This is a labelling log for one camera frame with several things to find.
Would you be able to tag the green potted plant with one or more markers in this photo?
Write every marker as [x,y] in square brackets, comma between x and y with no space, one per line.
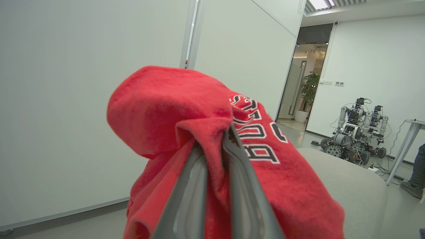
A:
[310,89]

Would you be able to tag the grey shoe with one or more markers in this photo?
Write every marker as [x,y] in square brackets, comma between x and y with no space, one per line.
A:
[411,190]

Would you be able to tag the person's leg in dark trousers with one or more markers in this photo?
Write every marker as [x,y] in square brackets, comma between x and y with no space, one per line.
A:
[419,166]

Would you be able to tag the grey fabric sofa seat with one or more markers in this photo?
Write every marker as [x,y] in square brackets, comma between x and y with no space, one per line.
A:
[352,192]

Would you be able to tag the white plant pot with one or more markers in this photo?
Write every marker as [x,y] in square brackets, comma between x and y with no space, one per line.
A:
[301,116]

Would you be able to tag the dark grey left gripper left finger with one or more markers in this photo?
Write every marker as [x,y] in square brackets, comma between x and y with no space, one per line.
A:
[189,199]

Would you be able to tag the red jersey with white lettering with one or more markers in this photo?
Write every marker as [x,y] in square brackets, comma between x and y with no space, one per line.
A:
[159,109]

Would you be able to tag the grey wheeled robot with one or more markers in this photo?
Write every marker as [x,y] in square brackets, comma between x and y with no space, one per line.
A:
[347,136]
[378,129]

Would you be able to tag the white partition board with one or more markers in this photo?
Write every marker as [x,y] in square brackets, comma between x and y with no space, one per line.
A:
[245,56]
[66,99]

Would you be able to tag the white power strip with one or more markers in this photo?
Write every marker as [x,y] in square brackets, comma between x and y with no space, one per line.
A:
[373,169]

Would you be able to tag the glass door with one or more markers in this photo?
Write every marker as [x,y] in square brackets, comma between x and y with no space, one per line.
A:
[294,89]

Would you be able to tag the ceiling light panel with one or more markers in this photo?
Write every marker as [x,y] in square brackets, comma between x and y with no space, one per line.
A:
[320,4]

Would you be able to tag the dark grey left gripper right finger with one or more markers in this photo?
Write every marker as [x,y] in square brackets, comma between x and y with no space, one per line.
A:
[247,199]

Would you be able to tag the white table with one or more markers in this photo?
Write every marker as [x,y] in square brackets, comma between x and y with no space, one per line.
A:
[406,142]

